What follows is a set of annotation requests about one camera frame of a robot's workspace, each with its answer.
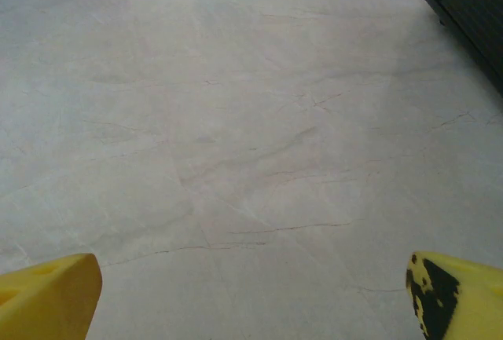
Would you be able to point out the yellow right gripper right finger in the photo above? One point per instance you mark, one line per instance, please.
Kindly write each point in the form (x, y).
(475, 300)

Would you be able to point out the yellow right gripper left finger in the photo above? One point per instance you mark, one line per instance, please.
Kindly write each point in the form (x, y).
(47, 297)

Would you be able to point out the black ridged metal housing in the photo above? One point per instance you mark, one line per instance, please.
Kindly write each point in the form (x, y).
(471, 2)

